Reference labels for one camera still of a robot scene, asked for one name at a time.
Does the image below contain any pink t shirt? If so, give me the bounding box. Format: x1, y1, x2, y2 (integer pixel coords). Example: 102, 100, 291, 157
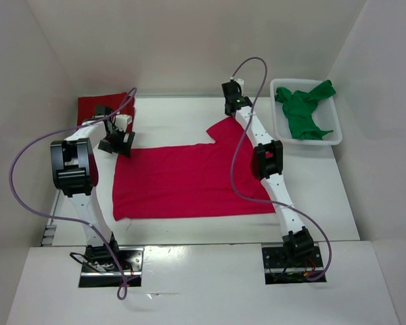
112, 117, 275, 221

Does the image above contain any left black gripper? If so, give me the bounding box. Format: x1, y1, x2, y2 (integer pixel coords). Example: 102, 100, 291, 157
98, 126, 134, 158

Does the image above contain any dark red t shirt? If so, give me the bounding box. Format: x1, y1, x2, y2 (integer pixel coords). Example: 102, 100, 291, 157
77, 92, 129, 125

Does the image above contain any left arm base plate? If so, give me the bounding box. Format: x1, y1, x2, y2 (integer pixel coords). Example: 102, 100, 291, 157
70, 246, 145, 288

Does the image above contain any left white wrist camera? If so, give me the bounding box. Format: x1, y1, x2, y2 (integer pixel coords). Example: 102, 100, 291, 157
114, 114, 133, 132

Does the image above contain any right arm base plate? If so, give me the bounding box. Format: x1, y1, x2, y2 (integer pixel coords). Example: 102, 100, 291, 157
261, 244, 324, 285

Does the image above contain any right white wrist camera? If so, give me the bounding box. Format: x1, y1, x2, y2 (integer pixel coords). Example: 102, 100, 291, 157
231, 77, 245, 93

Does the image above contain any green t shirt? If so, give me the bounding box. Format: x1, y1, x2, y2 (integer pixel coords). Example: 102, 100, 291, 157
275, 80, 336, 141

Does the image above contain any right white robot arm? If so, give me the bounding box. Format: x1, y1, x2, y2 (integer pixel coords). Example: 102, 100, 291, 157
221, 78, 314, 266

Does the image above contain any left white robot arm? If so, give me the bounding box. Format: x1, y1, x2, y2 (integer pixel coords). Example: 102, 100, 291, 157
50, 106, 135, 271

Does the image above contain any white plastic basket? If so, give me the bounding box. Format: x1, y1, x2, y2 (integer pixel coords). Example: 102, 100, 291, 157
270, 79, 342, 146

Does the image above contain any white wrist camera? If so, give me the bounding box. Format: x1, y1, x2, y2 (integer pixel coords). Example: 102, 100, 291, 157
114, 114, 133, 132
231, 77, 245, 93

